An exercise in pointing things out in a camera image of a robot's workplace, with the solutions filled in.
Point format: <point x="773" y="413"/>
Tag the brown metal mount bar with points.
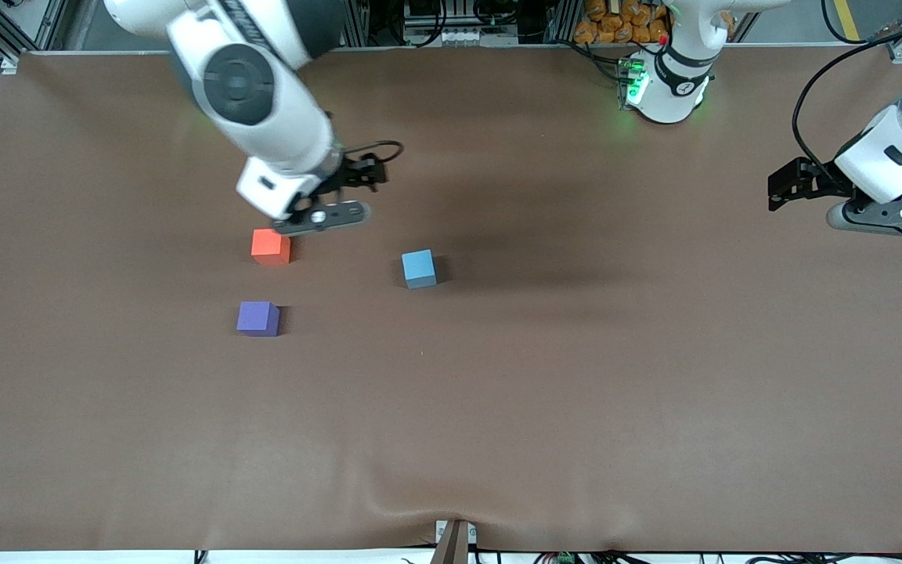
<point x="452" y="544"/>

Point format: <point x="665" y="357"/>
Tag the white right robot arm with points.
<point x="263" y="117"/>

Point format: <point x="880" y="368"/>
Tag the green terminal connector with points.
<point x="564" y="558"/>

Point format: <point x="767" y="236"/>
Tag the aluminium frame profile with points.
<point x="50" y="22"/>
<point x="899" y="51"/>

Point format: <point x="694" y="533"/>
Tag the brown table cover sheet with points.
<point x="451" y="392"/>

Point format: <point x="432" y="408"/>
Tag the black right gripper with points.
<point x="354" y="174"/>

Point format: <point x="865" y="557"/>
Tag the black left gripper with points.
<point x="821" y="182"/>

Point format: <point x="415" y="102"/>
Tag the light blue foam block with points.
<point x="418" y="266"/>

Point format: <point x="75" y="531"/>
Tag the orange foam block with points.
<point x="269" y="247"/>

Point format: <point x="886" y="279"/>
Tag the purple foam block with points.
<point x="257" y="317"/>

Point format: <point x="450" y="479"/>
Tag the white power strip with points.
<point x="463" y="37"/>

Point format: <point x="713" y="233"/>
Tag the pile of orange objects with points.
<point x="615" y="19"/>

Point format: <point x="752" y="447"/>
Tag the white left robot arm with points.
<point x="678" y="86"/>

